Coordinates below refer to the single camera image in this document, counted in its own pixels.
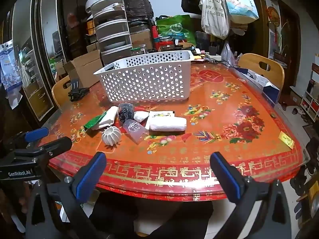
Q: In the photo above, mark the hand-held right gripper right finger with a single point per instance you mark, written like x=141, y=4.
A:
x=225, y=179

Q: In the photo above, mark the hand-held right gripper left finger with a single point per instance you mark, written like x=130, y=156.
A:
x=91, y=176

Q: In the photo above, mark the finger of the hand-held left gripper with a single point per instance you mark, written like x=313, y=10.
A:
x=37, y=134
x=57, y=145

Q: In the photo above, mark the green foil packet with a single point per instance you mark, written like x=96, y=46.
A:
x=93, y=122

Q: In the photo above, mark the white ribbed ball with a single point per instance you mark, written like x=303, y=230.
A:
x=111, y=136

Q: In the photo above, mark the white cloth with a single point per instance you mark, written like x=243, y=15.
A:
x=108, y=119

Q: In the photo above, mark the clear plastic pouch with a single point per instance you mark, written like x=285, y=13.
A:
x=134, y=129

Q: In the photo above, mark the black knit item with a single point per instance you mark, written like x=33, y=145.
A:
x=125, y=113

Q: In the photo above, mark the small white packet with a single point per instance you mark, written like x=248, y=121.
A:
x=140, y=115

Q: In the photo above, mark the white towel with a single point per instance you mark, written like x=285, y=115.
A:
x=167, y=124

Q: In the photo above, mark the white printed packet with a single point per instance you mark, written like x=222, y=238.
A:
x=162, y=114

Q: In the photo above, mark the white perforated plastic basket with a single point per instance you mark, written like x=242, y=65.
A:
x=149, y=79

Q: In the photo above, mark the wooden chair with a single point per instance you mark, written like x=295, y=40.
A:
x=256, y=64
x=58, y=89

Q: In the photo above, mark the black clamp tool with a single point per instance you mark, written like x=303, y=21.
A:
x=77, y=89

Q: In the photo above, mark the blue printed plastic bag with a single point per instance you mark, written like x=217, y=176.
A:
x=10, y=67

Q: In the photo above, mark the yellow card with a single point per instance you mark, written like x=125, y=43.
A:
x=286, y=140

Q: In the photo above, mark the dark mirrored wardrobe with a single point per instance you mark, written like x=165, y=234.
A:
x=37, y=54

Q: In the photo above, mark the large cardboard box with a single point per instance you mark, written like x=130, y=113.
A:
x=84, y=67

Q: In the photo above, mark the blue white box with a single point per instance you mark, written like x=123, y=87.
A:
x=264, y=87

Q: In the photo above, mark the shelf of boxes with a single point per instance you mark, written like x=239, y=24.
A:
x=310, y=97

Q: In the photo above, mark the white power strip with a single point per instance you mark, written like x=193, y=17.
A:
x=211, y=56

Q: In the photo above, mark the stacked tiered food cover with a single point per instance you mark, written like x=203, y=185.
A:
x=112, y=29

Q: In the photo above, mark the glass jar with red lid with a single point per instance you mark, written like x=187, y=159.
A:
x=165, y=42

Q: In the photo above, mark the dark wooden door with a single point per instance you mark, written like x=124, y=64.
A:
x=289, y=42

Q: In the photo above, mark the green shopping bag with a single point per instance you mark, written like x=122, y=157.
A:
x=174, y=28

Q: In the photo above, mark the black plastic wrapped bundle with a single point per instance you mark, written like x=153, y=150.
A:
x=137, y=5

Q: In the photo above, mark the beige tote bag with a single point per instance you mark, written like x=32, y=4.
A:
x=215, y=15

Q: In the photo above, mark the blue printed tote bag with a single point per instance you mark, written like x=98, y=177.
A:
x=239, y=2

